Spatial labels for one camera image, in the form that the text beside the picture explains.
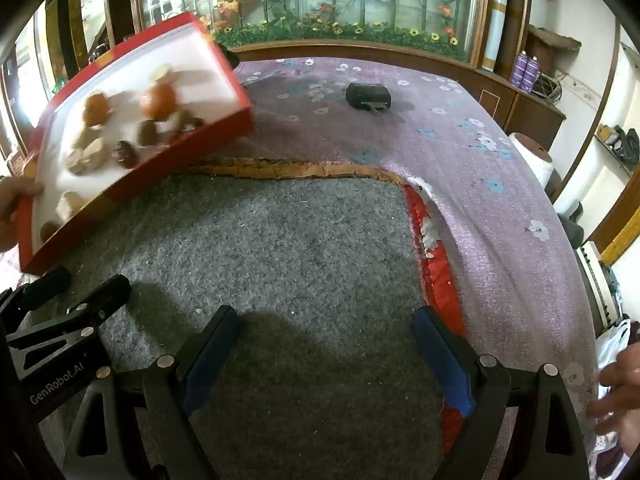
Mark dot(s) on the white plastic bag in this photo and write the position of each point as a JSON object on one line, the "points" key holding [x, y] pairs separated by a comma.
{"points": [[612, 345]]}

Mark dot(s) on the purple spray can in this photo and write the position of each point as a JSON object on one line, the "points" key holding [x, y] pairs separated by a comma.
{"points": [[531, 74], [520, 70]]}

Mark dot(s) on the person's right hand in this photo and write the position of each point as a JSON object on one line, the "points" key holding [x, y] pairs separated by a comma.
{"points": [[620, 380]]}

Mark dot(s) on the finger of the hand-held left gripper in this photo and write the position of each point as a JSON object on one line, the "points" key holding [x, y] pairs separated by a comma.
{"points": [[47, 285], [107, 292]]}

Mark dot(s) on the person's left hand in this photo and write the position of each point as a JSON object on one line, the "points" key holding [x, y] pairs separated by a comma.
{"points": [[17, 195]]}

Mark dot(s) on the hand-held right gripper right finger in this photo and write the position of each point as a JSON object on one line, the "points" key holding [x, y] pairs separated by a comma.
{"points": [[445, 365]]}

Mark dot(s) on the white paper roll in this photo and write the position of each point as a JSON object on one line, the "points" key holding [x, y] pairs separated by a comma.
{"points": [[535, 160]]}

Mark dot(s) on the black key pouch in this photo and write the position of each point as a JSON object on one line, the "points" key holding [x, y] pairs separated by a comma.
{"points": [[367, 95]]}

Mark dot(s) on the white rolled poster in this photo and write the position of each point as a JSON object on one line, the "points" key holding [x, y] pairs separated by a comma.
{"points": [[495, 35]]}

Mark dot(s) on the grey felt mat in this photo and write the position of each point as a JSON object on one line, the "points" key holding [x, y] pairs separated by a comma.
{"points": [[300, 260]]}

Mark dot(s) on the brown longan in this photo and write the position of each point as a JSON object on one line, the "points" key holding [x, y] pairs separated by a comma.
{"points": [[147, 133], [47, 230]]}

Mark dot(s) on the red cardboard tray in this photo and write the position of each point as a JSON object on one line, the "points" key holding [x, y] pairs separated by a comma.
{"points": [[140, 50]]}

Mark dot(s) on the orange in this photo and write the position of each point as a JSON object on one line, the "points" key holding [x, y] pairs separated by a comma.
{"points": [[96, 108], [159, 101]]}

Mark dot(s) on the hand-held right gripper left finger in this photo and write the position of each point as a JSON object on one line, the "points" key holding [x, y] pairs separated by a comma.
{"points": [[210, 355]]}

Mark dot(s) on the pale yam chunk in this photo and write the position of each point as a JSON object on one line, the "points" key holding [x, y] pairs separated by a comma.
{"points": [[75, 164], [175, 120], [86, 135], [162, 72], [96, 154], [69, 204]]}

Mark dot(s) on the purple floral cloth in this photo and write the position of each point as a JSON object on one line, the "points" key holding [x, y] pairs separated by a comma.
{"points": [[475, 185]]}

